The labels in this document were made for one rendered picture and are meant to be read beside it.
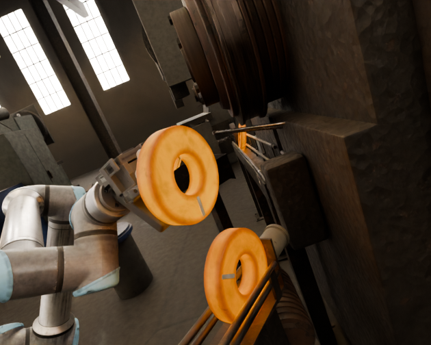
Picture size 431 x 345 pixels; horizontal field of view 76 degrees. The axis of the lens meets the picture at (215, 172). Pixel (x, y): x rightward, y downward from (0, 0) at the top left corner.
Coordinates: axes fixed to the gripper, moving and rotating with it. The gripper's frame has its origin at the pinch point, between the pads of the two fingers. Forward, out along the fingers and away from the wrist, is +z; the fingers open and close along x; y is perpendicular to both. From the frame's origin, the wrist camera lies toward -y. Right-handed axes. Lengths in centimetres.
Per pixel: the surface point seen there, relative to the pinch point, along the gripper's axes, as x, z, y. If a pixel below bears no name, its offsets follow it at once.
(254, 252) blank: 4.7, -1.6, -20.9
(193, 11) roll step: 34.0, 0.0, 28.6
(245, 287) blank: 0.5, -4.4, -24.9
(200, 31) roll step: 32.4, -0.7, 23.6
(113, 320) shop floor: 26, -151, -53
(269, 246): 8.4, -0.8, -22.6
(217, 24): 28.7, 5.5, 20.3
